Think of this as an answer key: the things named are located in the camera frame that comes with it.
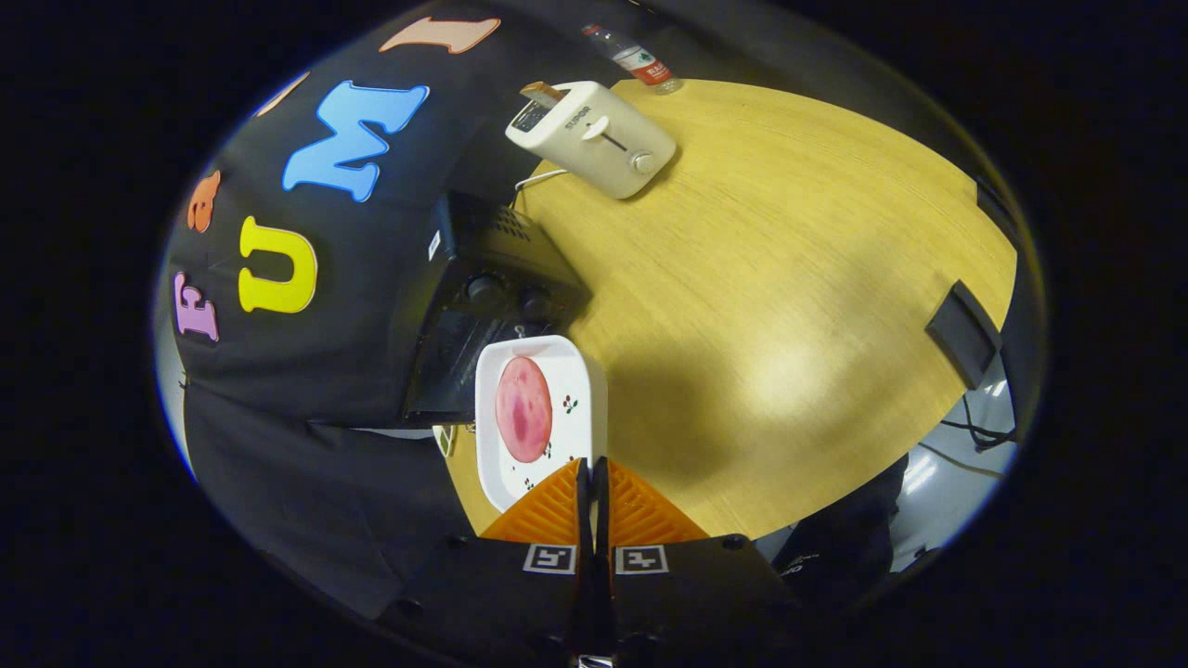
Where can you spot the toasted bread slice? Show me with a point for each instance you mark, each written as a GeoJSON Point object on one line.
{"type": "Point", "coordinates": [543, 91]}

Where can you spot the white square plate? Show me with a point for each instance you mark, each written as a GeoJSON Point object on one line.
{"type": "Point", "coordinates": [575, 408]}

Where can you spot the black toaster oven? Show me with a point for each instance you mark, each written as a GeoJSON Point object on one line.
{"type": "Point", "coordinates": [501, 250]}

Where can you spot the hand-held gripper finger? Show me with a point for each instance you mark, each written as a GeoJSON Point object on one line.
{"type": "Point", "coordinates": [601, 510]}
{"type": "Point", "coordinates": [584, 510]}

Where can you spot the clear plastic water bottle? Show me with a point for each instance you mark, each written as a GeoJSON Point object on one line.
{"type": "Point", "coordinates": [640, 63]}

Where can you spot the white pop-up toaster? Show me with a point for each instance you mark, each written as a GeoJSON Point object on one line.
{"type": "Point", "coordinates": [603, 158]}

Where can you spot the black table edge bracket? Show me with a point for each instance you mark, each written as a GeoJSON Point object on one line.
{"type": "Point", "coordinates": [965, 334]}

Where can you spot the pink ham slice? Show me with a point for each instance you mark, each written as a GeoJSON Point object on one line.
{"type": "Point", "coordinates": [524, 408]}

